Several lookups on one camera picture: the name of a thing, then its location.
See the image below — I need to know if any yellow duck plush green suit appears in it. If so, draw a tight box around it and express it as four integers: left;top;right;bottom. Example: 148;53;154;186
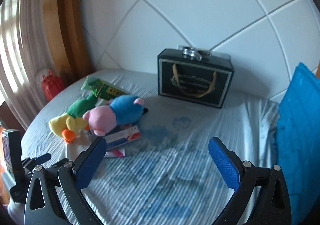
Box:
48;94;98;143

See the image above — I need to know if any red white small box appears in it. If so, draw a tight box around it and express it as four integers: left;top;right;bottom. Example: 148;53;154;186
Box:
104;125;141;150

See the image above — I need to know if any pig plush blue shirt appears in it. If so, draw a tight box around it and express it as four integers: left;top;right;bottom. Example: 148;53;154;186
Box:
82;95;148;136

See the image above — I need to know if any green medicine box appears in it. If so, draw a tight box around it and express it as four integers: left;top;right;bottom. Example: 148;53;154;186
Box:
81;76;129;101

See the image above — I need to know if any red bag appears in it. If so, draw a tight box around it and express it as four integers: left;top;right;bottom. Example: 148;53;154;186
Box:
41;70;66;101

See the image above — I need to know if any blue plastic storage crate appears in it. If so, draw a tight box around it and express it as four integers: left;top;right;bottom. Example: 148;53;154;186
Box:
276;63;319;224

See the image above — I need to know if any white blue bed sheet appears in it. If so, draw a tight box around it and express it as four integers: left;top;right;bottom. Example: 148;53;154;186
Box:
19;69;283;225

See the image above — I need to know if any white curtain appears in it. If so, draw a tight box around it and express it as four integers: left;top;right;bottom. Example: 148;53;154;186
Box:
1;0;54;129

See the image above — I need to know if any dark green gift box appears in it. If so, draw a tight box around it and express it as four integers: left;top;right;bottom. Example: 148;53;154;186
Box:
157;49;234;109

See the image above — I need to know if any metal clasp on box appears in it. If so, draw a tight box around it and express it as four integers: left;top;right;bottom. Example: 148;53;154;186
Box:
178;45;212;61

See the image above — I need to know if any wooden door frame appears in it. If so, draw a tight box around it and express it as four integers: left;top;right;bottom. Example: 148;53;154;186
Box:
42;0;93;85

